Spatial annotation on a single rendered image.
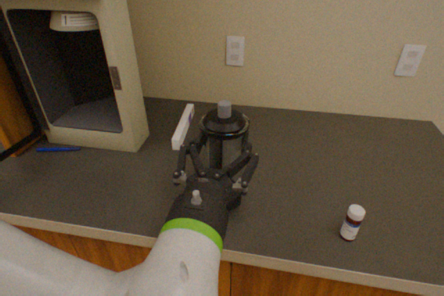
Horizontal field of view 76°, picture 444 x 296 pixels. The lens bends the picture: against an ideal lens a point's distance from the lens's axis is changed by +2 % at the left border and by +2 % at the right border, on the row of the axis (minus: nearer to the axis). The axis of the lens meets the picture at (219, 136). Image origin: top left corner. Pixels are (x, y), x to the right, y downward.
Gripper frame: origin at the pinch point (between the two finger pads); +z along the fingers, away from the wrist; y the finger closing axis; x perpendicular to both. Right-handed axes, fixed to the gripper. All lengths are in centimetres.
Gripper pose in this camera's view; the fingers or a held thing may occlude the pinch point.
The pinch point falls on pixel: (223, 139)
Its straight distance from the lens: 62.1
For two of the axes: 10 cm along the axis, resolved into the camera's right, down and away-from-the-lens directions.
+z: 1.9, -5.5, 8.2
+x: -0.1, 8.3, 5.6
